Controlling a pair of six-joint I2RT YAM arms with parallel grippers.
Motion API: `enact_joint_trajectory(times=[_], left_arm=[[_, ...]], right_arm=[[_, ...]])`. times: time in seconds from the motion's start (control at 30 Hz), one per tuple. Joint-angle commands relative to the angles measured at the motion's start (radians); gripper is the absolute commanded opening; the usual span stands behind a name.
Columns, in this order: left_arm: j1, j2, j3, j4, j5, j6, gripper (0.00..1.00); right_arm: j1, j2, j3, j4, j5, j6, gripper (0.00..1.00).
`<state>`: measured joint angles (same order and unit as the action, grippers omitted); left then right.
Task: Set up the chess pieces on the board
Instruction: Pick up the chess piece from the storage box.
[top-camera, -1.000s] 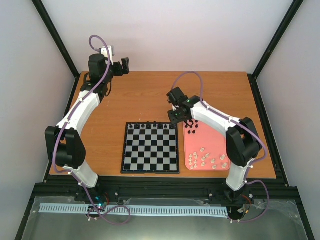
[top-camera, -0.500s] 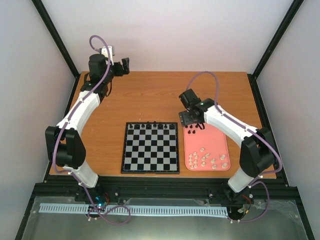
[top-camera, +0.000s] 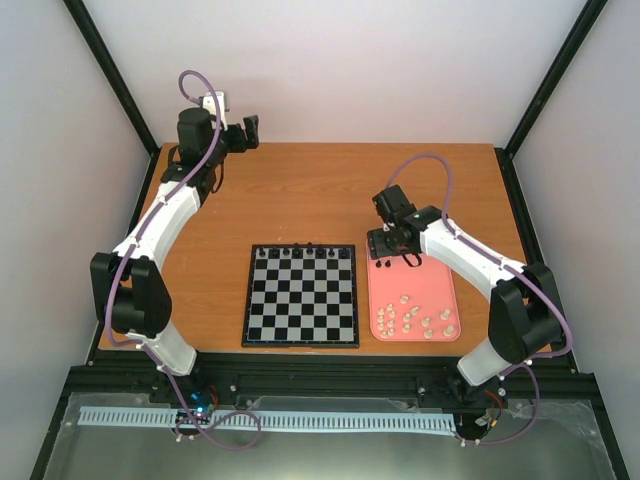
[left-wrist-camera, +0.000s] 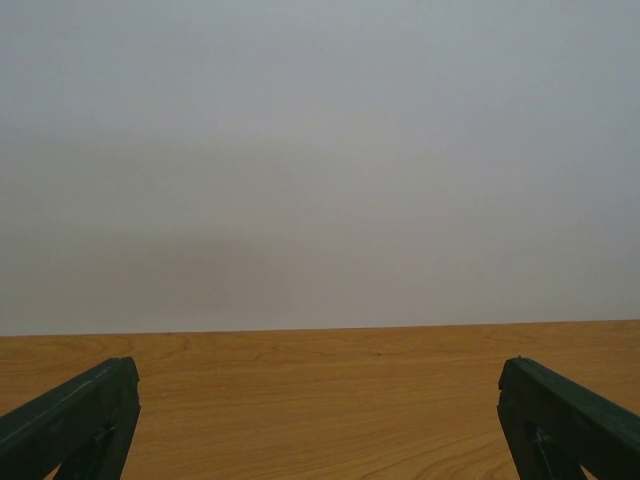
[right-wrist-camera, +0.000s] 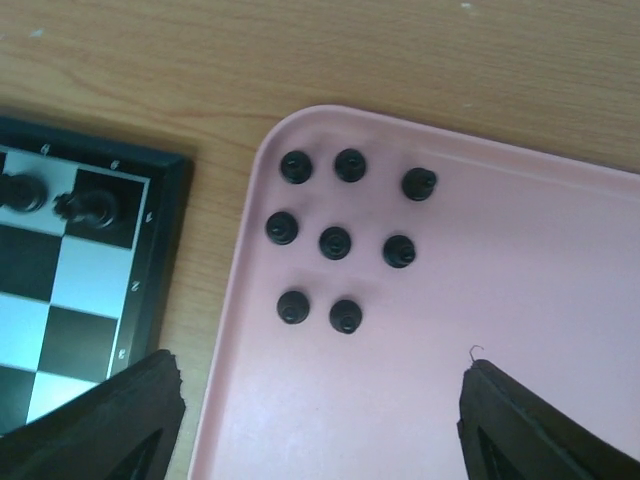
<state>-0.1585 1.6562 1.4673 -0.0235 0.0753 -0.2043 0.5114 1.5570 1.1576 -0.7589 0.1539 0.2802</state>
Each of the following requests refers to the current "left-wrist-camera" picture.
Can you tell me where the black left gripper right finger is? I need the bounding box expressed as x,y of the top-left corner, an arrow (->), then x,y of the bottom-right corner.
497,357 -> 639,479

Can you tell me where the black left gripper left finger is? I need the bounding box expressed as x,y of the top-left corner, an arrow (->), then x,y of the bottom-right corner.
1,357 -> 141,479

